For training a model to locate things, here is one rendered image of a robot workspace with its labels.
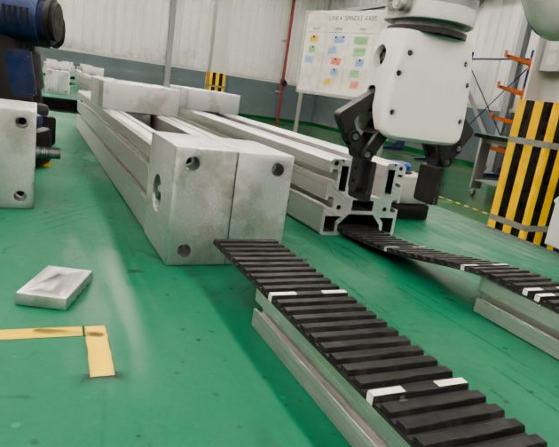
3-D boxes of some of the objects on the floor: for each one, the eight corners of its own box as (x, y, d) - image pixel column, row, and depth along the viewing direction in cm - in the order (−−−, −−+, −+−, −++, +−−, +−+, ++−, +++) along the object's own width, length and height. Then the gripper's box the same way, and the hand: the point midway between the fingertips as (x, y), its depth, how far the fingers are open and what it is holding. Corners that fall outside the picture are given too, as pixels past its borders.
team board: (273, 163, 695) (295, 7, 648) (300, 163, 729) (323, 15, 682) (363, 189, 591) (397, 5, 544) (389, 188, 625) (422, 15, 578)
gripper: (468, 38, 57) (433, 195, 61) (330, 5, 49) (302, 188, 54) (523, 36, 51) (481, 213, 55) (375, -2, 43) (339, 207, 47)
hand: (394, 189), depth 54 cm, fingers open, 8 cm apart
